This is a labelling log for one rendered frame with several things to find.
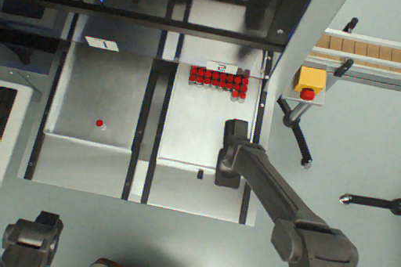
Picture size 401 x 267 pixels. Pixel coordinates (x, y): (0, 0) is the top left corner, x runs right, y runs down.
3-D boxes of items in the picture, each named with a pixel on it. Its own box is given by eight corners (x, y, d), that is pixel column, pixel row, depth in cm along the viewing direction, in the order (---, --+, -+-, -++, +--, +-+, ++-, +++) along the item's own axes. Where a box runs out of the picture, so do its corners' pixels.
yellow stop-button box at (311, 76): (295, 68, 123) (301, 59, 116) (319, 73, 123) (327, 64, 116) (292, 92, 121) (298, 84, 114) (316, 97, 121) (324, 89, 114)
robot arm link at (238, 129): (227, 155, 93) (262, 162, 95) (232, 107, 97) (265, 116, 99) (210, 165, 104) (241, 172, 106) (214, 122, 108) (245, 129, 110)
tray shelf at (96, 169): (64, 31, 135) (63, 29, 133) (278, 73, 133) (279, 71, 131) (18, 178, 123) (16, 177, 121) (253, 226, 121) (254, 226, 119)
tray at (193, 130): (181, 55, 132) (181, 51, 129) (262, 72, 131) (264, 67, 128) (157, 161, 123) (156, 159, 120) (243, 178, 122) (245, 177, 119)
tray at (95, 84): (77, 31, 133) (74, 27, 130) (157, 48, 132) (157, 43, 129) (46, 134, 124) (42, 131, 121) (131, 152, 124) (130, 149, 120)
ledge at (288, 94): (287, 58, 135) (288, 55, 133) (326, 66, 134) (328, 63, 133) (280, 98, 131) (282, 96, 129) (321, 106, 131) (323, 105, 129)
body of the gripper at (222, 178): (243, 153, 114) (247, 146, 107) (237, 190, 111) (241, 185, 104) (219, 149, 114) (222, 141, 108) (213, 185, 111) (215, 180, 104)
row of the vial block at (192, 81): (189, 79, 130) (189, 73, 125) (246, 90, 129) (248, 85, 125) (187, 85, 129) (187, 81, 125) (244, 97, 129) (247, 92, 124)
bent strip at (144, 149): (142, 146, 124) (139, 142, 118) (152, 148, 124) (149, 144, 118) (131, 193, 121) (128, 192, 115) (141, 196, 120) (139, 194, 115)
